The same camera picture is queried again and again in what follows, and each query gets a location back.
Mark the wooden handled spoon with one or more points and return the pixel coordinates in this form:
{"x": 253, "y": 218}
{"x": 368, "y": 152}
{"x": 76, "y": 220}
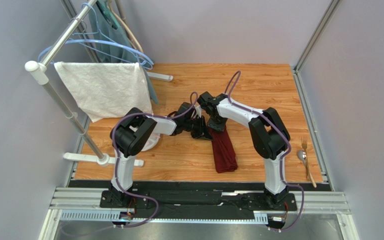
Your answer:
{"x": 303, "y": 157}

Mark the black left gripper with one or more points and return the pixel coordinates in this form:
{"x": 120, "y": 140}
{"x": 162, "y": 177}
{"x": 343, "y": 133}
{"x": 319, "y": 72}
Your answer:
{"x": 203, "y": 132}

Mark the aluminium frame rail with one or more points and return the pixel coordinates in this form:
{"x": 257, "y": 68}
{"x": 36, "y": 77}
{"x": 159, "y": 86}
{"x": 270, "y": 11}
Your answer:
{"x": 74, "y": 204}

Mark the white towel on rack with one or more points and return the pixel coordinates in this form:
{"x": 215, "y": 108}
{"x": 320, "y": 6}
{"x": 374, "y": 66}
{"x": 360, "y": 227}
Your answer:
{"x": 106, "y": 90}

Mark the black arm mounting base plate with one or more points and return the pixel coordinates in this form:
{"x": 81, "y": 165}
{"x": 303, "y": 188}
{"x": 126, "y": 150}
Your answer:
{"x": 202, "y": 201}

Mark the white mesh laundry bag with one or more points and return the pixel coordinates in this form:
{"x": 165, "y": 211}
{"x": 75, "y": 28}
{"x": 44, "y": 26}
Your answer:
{"x": 151, "y": 142}

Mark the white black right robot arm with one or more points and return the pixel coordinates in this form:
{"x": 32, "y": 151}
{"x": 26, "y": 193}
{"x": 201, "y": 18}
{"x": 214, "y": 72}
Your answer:
{"x": 269, "y": 135}

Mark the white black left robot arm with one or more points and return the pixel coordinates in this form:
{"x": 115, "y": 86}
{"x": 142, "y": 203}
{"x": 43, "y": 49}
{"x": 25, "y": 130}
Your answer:
{"x": 130, "y": 136}

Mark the metal clothes drying rack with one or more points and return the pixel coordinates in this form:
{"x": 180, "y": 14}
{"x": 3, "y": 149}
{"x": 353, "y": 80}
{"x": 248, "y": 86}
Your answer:
{"x": 75, "y": 33}

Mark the beige wooden hanger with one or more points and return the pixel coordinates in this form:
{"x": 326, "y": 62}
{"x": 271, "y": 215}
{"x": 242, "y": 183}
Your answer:
{"x": 116, "y": 8}

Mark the dark red cloth napkin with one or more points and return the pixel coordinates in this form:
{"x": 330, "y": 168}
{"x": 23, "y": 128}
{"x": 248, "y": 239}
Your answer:
{"x": 224, "y": 155}

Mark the teal garment on hanger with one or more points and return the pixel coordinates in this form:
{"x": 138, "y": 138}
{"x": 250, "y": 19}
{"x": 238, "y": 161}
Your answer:
{"x": 106, "y": 28}

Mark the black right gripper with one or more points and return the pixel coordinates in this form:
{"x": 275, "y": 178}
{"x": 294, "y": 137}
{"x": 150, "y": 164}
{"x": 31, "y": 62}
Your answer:
{"x": 216, "y": 123}

